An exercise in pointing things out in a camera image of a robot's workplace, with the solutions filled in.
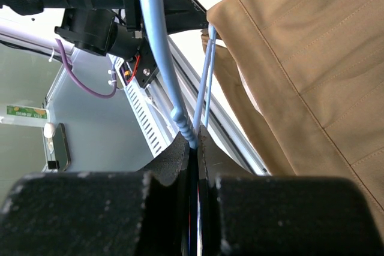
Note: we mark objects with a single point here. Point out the white slotted cable duct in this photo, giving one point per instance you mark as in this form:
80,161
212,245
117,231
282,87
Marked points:
156,128

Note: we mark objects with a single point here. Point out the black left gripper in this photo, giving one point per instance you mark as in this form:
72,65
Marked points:
102,27

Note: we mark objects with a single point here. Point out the tan brown skirt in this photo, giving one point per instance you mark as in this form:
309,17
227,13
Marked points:
305,80

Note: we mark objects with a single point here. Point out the blue wire hanger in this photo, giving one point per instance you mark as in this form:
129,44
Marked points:
155,26

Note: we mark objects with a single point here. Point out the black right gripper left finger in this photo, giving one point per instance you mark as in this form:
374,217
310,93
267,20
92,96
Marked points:
104,213

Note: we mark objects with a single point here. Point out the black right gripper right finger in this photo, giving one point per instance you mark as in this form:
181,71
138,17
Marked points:
245,214

